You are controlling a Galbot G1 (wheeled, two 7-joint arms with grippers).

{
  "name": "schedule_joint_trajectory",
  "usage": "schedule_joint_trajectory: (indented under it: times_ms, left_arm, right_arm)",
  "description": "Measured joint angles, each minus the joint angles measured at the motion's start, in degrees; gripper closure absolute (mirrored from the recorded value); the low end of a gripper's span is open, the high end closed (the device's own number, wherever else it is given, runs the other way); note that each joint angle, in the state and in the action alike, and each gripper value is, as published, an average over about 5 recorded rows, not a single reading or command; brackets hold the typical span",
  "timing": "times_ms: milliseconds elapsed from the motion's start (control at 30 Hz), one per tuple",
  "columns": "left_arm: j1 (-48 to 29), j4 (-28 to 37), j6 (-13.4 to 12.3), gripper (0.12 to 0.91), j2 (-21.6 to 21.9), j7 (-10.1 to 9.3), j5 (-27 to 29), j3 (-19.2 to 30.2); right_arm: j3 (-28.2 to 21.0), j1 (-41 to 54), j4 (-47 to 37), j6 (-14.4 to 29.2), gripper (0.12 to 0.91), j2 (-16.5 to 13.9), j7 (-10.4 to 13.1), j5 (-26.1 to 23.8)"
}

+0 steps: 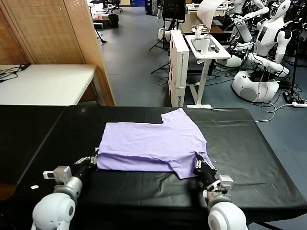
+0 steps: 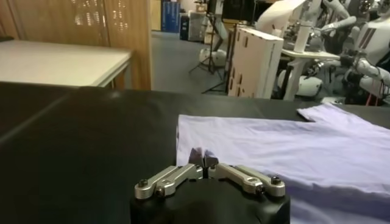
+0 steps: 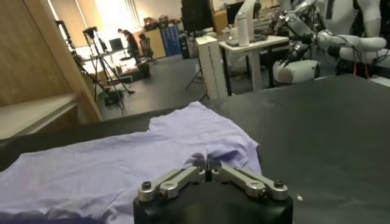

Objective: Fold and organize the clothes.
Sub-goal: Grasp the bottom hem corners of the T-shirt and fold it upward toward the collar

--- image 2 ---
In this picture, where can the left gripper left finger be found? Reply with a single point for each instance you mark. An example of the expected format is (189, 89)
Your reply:
(170, 181)

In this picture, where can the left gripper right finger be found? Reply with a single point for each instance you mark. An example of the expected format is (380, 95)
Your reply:
(243, 179)

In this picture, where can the light purple t-shirt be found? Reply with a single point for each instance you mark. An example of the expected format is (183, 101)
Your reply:
(274, 152)

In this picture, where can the white humanoid robot raised arm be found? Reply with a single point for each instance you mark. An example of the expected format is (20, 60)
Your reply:
(307, 86)

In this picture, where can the large black table cover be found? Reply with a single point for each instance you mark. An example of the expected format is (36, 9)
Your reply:
(91, 152)

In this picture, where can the black monitor stand legs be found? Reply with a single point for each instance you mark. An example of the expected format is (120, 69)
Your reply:
(214, 87)

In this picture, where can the tall white cardboard box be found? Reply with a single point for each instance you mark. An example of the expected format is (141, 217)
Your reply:
(259, 61)

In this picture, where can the black tripod stand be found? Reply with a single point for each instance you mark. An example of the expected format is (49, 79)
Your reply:
(211, 45)

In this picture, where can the white standing desk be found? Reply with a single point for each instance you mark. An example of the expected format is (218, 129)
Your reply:
(310, 55)

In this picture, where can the white thermos bottle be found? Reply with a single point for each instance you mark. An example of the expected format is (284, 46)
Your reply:
(303, 36)

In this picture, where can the dark grey cabinet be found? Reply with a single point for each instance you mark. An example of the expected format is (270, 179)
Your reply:
(195, 27)

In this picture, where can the white rectangular table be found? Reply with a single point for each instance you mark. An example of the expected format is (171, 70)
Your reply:
(61, 61)

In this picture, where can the blue cabinet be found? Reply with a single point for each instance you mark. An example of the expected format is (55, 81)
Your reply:
(170, 16)

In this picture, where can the narrow black table cover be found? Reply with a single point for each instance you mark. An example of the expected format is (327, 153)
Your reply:
(24, 103)

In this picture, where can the large curved white sheet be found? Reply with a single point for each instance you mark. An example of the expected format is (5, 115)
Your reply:
(280, 15)

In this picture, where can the black monitor screen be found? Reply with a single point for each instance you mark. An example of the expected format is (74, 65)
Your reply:
(237, 10)

